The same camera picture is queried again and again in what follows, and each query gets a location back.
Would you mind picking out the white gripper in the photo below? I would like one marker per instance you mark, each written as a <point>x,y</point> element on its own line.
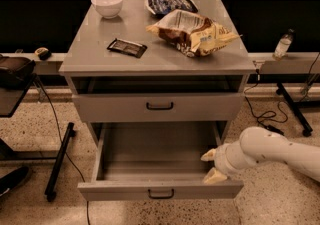
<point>221,161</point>

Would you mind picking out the grey drawer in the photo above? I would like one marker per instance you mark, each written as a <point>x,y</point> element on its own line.
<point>155,161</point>
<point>157,107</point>

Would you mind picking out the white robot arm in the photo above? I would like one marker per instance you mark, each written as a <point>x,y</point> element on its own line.
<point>256,146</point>

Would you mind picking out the grey drawer cabinet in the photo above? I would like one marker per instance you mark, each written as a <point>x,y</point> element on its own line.
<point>90,68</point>

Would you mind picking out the grey top drawer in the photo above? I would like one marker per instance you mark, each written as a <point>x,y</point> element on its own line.
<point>157,107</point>

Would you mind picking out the black stand leg right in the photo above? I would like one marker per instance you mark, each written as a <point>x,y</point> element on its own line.
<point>307,129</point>

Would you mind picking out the brown yellow chip bag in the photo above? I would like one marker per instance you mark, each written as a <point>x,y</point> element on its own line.
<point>192,34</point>

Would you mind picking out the clear plastic bottle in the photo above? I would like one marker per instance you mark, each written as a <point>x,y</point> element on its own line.
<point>283,45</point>

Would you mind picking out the black flat snack packet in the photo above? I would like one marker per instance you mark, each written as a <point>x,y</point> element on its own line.
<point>127,47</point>

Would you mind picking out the black table leg base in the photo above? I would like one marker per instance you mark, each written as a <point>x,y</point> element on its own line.
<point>50,189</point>

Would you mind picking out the blue snack bag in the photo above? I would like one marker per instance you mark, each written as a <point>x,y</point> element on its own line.
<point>163,7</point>

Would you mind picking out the white bowl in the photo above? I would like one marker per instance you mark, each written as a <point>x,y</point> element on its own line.
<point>107,8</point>

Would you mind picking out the black shoe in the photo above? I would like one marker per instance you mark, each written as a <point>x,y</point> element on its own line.
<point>13,180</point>

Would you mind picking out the yellow black tape measure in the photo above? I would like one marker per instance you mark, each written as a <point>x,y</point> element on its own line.
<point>43,53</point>

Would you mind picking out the dark side table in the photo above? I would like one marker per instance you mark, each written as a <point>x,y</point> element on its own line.
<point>10,99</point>

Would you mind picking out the black bag on table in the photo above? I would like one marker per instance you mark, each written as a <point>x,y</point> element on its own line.
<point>15,71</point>

